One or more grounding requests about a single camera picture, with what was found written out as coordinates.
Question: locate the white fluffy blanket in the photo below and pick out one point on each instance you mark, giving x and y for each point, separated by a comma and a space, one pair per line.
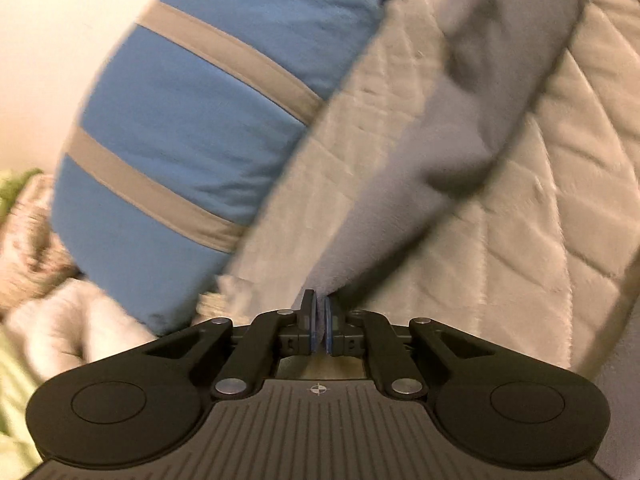
65, 330

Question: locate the grey cloth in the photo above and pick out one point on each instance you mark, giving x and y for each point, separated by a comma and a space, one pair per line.
450, 110

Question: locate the beige knitted blanket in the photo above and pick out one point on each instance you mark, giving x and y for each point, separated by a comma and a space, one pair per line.
30, 250

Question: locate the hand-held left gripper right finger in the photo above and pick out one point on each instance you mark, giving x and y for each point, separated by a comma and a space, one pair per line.
329, 322

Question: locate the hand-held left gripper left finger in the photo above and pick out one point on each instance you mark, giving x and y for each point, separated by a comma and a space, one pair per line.
311, 321

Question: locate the light green cloth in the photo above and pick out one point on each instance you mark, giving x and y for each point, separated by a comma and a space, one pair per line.
12, 410

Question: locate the blue cushion with grey stripes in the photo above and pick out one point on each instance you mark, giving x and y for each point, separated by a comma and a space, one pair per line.
200, 110

